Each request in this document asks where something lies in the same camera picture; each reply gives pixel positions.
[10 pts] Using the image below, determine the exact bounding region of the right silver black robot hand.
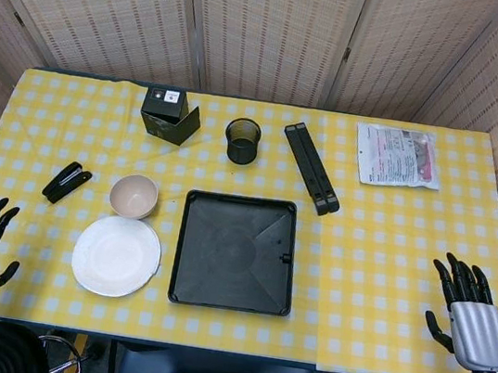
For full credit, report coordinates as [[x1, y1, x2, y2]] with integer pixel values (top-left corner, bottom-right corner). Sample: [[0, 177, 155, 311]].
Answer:
[[418, 250, 498, 373]]

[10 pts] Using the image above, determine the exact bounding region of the white round plate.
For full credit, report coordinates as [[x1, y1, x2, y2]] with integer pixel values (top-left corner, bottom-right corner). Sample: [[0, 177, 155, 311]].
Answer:
[[67, 210, 167, 305]]

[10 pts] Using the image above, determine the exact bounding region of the beige bowl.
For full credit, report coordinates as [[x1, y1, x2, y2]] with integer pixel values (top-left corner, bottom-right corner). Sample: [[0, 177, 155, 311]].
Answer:
[[106, 170, 162, 224]]

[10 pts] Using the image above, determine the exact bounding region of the black square plastic tray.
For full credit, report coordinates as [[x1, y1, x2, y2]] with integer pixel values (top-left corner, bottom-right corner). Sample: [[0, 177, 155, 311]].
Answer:
[[165, 185, 308, 321]]

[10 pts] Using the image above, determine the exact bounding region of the yellow checked tablecloth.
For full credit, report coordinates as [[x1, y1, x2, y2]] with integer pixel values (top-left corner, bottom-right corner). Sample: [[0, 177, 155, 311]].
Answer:
[[290, 109, 498, 373], [0, 61, 354, 367]]

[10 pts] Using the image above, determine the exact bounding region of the black stapler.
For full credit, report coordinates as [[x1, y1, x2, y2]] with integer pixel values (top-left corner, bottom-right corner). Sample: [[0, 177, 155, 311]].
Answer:
[[40, 156, 96, 210]]

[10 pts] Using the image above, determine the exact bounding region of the clear plastic package bag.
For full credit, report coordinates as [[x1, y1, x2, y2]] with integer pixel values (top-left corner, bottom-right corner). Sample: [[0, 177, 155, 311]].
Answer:
[[348, 121, 450, 196]]

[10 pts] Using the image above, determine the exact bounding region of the black folded stand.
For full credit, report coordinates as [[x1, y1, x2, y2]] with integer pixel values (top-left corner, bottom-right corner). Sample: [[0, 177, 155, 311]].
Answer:
[[272, 121, 352, 219]]

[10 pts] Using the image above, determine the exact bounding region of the dark green cardboard box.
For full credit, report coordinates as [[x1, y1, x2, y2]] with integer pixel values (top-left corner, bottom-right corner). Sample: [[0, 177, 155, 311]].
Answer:
[[136, 83, 207, 148]]

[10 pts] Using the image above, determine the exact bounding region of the black mesh pen cup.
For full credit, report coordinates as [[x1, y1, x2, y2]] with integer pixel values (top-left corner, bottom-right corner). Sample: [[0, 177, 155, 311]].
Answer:
[[220, 116, 264, 168]]

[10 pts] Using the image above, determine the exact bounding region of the woven folding screen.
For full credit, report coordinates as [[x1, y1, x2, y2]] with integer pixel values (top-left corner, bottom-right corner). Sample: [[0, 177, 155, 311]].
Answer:
[[0, 0, 498, 263]]

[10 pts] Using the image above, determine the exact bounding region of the chrome stool frame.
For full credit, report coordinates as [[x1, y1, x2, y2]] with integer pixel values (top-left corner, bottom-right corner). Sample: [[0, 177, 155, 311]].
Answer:
[[35, 333, 114, 373]]

